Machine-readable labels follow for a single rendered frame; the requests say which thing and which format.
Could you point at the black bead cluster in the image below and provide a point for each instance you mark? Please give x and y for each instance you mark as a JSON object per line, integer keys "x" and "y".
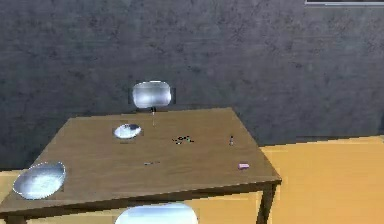
{"x": 183, "y": 139}

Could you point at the silver chair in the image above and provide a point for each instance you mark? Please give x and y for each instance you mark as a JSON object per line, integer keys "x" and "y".
{"x": 151, "y": 94}
{"x": 156, "y": 214}

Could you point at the thin grey pen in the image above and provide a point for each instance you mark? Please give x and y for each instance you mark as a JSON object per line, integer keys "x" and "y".
{"x": 151, "y": 163}

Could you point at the pink eraser block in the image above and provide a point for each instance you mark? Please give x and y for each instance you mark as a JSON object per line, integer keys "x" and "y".
{"x": 243, "y": 165}

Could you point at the large silver bowl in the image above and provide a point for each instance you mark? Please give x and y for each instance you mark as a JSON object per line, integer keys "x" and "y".
{"x": 39, "y": 180}

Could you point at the brown wooden table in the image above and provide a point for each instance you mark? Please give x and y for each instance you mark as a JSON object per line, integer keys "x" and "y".
{"x": 186, "y": 166}

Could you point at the small silver bowl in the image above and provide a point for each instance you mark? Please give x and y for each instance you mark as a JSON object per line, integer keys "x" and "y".
{"x": 127, "y": 131}

